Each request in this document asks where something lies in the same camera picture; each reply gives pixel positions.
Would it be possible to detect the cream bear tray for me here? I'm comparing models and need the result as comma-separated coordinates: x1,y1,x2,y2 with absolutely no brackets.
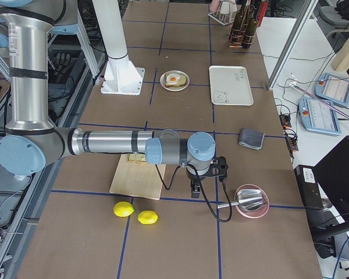
209,66,254,106

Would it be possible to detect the black monitor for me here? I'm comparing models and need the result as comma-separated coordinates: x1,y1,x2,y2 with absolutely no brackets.
314,135,349,220

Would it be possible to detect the far blue teach pendant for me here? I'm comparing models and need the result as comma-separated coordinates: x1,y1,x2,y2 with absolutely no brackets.
315,73,349,107

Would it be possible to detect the black computer box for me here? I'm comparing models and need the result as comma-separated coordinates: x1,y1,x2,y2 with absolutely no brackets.
294,164,324,210

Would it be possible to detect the yellow lemon half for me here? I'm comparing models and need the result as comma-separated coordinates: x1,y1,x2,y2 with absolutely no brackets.
137,210,158,225

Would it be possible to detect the dark wine bottle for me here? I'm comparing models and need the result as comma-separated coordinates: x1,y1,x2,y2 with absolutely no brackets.
229,0,250,44
241,1,264,49

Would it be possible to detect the wooden cutting board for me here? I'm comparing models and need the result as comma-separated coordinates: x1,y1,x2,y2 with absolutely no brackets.
109,155,162,200

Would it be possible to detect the blue teach pendant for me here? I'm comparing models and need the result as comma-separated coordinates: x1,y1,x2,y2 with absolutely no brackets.
315,73,349,107
298,97,341,136

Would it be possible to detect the metal scoop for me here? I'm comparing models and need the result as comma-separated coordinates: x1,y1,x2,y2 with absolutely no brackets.
217,189,266,212

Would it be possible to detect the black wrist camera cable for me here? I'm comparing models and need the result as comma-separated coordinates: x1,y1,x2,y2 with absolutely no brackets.
154,163,232,223

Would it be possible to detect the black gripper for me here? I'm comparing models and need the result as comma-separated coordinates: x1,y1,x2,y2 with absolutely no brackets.
186,168,204,199

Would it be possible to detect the aluminium frame post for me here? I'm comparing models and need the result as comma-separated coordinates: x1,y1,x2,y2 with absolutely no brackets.
267,0,319,90

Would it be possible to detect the pink bowl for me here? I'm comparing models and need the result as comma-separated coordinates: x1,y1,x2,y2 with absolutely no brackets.
234,184,270,219

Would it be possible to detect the copper wire bottle rack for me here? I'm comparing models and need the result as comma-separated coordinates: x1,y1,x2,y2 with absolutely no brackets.
229,28,255,49

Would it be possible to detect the whole yellow lemon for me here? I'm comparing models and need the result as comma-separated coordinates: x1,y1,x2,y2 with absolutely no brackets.
113,201,134,217

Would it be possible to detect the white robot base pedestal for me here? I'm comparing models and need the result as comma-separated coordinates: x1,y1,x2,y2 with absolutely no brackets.
92,0,145,95

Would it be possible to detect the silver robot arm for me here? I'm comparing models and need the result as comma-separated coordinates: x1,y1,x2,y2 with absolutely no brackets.
0,1,219,197

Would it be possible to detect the dark wine bottle near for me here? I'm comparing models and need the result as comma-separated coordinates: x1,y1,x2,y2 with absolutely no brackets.
241,1,264,49

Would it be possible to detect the dark wine bottle far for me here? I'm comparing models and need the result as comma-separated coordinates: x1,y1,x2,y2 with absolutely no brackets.
229,0,250,44

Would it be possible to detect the fried egg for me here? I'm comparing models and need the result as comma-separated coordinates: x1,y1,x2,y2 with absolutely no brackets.
166,73,180,86

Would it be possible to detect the white round plate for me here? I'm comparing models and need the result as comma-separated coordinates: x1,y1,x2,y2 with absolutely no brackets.
159,70,190,92

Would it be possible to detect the grey folded cloth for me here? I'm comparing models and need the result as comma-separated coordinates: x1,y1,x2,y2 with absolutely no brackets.
238,127,265,150

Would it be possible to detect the near blue teach pendant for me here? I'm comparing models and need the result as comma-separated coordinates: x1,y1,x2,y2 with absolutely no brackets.
298,97,341,136

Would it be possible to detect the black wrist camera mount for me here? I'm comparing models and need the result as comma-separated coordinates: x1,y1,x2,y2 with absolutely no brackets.
204,156,228,181

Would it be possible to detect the white wire cup rack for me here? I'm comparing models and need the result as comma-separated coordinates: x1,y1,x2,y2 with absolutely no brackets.
208,0,237,26

